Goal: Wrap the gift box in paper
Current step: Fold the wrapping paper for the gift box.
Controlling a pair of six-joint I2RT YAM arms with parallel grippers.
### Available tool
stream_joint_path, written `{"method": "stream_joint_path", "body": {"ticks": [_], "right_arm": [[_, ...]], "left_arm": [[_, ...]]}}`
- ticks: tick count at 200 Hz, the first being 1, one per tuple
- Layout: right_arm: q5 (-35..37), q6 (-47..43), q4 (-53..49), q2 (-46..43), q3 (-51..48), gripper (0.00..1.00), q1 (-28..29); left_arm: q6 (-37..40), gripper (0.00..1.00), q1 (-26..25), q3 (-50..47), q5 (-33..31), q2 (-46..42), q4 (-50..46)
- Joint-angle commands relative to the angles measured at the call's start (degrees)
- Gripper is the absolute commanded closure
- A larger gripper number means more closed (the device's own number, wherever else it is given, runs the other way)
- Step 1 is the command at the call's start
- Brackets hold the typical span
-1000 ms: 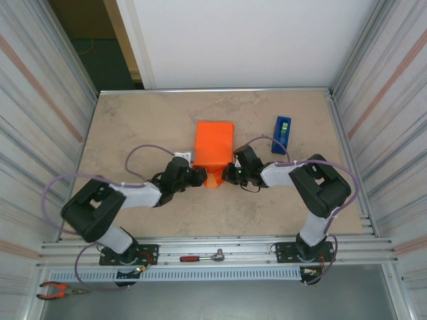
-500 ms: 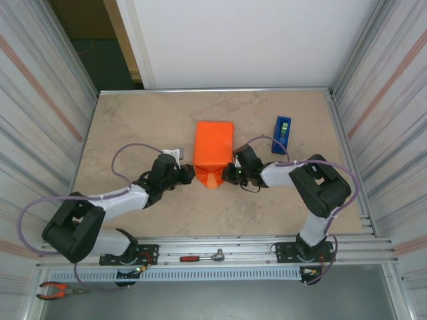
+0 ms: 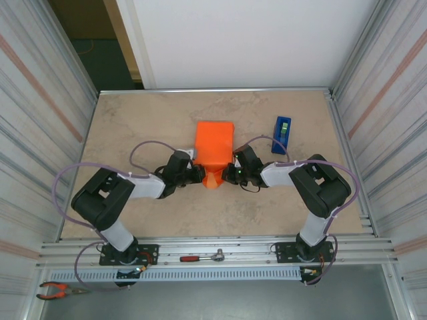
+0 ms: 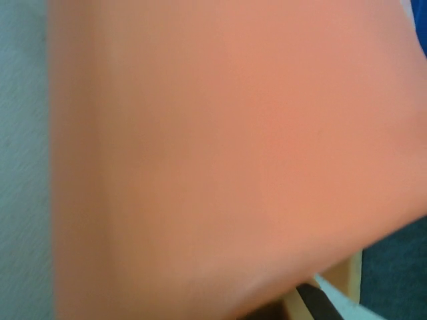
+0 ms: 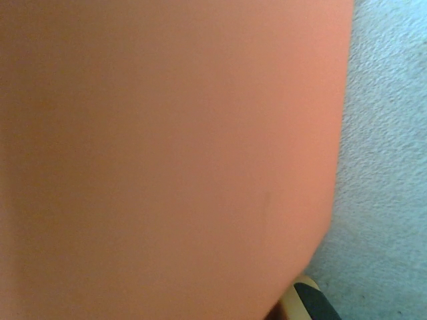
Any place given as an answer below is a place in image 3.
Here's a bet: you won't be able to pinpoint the orange wrapping paper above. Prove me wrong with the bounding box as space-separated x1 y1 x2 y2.
194 120 235 190

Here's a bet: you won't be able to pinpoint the blue tape dispenser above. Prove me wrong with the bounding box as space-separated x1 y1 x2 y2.
271 115 293 155

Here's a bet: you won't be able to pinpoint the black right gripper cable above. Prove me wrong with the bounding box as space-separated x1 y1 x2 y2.
240 181 262 194

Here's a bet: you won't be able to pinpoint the aluminium table edge rail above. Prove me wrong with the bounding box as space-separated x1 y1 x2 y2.
98 86 335 100

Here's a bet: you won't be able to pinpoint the red-handled ratchet wrench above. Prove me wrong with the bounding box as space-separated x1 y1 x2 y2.
179 248 226 263

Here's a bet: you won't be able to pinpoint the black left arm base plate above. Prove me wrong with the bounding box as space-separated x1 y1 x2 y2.
99 243 159 267

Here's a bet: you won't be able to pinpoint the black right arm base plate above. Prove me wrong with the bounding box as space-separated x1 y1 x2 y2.
274 240 336 265

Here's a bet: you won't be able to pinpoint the grey slotted cable duct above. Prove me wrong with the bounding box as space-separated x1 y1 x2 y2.
48 267 303 283

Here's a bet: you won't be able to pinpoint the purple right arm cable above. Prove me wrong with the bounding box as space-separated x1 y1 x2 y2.
237 134 360 286

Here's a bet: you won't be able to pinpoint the orange floor cable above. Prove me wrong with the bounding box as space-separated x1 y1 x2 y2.
77 39 93 57

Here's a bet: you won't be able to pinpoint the aluminium frame corner post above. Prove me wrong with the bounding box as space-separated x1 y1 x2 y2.
328 0 393 101
35 0 101 98

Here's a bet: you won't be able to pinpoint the orange-handled pliers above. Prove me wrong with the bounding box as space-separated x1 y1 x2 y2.
35 281 91 301

